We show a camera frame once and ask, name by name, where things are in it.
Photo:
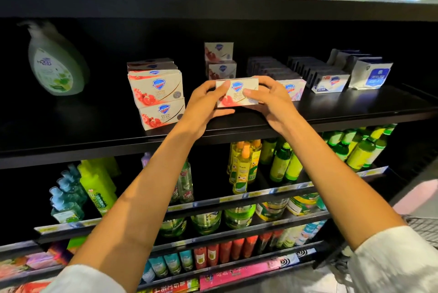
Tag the yellow red packets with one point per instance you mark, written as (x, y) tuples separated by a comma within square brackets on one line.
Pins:
[(171, 286)]

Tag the black store shelf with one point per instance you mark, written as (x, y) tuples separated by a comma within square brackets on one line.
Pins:
[(20, 246), (82, 132)]

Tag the clear green spray bottles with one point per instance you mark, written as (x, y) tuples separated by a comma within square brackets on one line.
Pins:
[(185, 183)]

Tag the red snack packet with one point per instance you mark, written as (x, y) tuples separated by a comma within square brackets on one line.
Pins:
[(33, 286)]

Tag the green lidded wipe tub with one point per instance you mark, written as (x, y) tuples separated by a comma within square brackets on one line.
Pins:
[(239, 217), (174, 228), (207, 222)]

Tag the green white box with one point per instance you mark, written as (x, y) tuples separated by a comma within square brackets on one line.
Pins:
[(76, 243)]

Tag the row of white pink soap boxes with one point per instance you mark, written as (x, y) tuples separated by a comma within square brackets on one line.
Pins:
[(293, 89)]

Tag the row of white upright packs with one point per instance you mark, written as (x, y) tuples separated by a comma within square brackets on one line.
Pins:
[(376, 75)]

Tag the row of white blue soap boxes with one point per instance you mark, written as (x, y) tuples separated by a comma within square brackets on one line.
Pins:
[(330, 82)]

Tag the person's right hand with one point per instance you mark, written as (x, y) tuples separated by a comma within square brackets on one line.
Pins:
[(279, 106)]

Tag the row of white red soap boxes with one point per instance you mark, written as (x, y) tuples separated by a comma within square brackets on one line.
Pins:
[(220, 53)]

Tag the white red printed soap box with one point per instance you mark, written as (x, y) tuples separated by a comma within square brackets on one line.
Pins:
[(236, 93), (154, 68), (149, 62), (163, 116), (156, 88)]

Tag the pale green pump soap bottle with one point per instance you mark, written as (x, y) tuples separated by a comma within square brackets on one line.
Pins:
[(53, 70)]

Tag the person's left forearm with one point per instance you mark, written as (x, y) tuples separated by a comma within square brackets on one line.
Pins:
[(130, 214)]

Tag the long pink packet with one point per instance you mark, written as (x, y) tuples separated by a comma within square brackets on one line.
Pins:
[(246, 270)]

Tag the person's right forearm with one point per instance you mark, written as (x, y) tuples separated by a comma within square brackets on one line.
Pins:
[(349, 186)]

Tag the person's left hand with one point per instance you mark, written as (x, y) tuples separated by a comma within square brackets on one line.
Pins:
[(202, 111)]

